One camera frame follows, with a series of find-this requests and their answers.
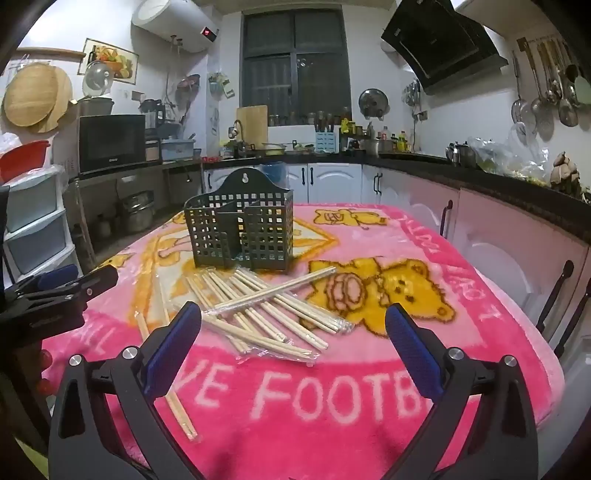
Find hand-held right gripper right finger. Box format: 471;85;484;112
385;304;539;480

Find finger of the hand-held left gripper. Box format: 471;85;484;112
6;264;80;298
25;266;119;311

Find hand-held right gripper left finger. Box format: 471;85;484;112
48;302;204;480

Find bunch of wooden chopsticks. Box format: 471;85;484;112
136;265;356;441

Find dark green utensil basket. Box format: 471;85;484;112
184;167;295;271

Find person's left hand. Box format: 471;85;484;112
40;348;51;400

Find white plastic drawer unit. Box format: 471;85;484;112
4;164;77;278

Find stacked steel pots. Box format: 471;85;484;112
121;191;157;234

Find pink printed blanket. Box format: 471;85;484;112
39;203;566;480

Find red plastic basin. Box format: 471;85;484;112
0;141;51;183

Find black microwave oven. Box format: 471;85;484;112
78;114;147;175

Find metal shelf table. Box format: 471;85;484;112
65;157;204;268

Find black blender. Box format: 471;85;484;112
141;99;166;162

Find round wooden board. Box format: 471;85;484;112
44;69;75;134

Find round bamboo tray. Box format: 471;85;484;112
4;62;61;127

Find glass pot lid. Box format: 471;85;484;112
82;60;114;99

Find steel kettle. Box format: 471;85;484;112
445;142;478;169

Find blue hanging bin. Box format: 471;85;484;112
263;161;287;185

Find row of condiment bottles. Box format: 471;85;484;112
376;129;414;153

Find hanging metal strainer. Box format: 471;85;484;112
175;74;201;121

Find clear plastic bag with vegetables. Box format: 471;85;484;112
466;122;552;178

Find wooden cutting board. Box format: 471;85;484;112
236;105;269;144

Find blue knife block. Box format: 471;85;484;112
315;130;340;153

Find wooden rolling pin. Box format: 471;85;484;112
16;47;87;59

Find hanging plastic bag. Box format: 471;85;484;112
208;71;236;100

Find brown lumpy bundle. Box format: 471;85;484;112
549;151;581;188

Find round metal lid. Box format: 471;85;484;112
359;89;387;118

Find row of glass jars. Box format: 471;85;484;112
268;108;352;126

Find hanging kitchen tools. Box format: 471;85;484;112
402;80;422;110

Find white water heater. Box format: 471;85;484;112
131;0;220;52

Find row of hanging ladles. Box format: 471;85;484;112
510;37;583;141

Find dark framed window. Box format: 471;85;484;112
241;8;352;125

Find black range hood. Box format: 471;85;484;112
381;0;509;95

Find fruit wall poster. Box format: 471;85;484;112
78;38;139;85

